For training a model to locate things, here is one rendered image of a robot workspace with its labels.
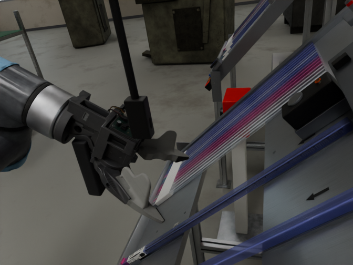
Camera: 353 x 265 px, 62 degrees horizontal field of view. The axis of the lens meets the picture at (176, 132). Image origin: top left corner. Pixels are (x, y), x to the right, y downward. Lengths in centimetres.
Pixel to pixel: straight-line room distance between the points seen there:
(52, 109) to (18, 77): 7
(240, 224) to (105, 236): 74
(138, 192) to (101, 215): 150
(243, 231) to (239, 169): 40
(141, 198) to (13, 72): 26
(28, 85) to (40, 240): 154
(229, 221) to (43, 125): 136
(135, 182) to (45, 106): 17
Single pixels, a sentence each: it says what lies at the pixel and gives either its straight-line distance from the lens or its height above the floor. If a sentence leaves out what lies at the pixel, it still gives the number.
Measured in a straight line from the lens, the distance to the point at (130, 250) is 70.
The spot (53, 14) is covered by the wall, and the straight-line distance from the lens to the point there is 1074.
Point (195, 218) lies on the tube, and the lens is 50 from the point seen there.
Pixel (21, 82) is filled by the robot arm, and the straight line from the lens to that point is 48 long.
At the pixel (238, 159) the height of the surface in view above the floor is 48.
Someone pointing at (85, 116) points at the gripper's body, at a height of 108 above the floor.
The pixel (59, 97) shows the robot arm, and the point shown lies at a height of 111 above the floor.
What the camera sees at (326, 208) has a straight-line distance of 31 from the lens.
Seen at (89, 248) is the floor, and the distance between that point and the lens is 176.
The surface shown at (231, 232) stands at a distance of 164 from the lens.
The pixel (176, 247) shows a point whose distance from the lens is 53.
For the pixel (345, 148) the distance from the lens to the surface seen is 37.
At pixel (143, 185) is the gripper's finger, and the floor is 100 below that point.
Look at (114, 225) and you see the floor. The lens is 181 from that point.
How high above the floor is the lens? 125
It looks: 30 degrees down
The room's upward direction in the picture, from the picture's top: 9 degrees counter-clockwise
